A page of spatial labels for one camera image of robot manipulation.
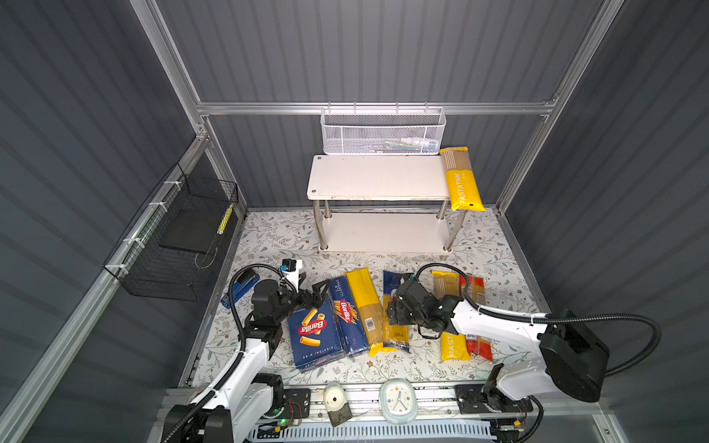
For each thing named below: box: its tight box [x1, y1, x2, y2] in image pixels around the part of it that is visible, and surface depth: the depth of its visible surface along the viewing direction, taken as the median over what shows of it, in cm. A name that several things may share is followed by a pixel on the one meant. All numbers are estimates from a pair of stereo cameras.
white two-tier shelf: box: [307, 155, 468, 259], surface depth 90 cm
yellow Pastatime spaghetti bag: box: [439, 146, 486, 212], surface depth 80 cm
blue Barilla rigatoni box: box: [288, 293, 348, 372], surface depth 80 cm
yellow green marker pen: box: [216, 203, 234, 236], surface depth 82 cm
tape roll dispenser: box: [323, 380, 354, 428], surface depth 69 cm
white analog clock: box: [379, 378, 419, 425], surface depth 73 cm
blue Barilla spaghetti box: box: [329, 275, 371, 358], surface depth 87 cm
